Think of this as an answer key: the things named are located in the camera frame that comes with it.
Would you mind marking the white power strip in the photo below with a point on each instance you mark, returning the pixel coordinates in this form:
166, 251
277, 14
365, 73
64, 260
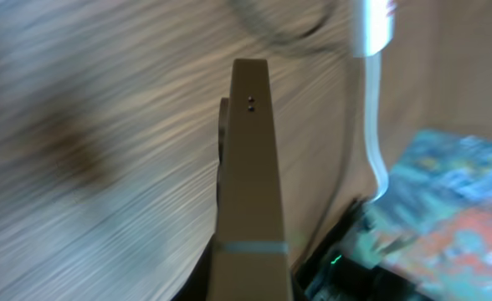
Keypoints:
372, 26

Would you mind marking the colourful patterned floor mat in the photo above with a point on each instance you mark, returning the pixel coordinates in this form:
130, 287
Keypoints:
434, 223

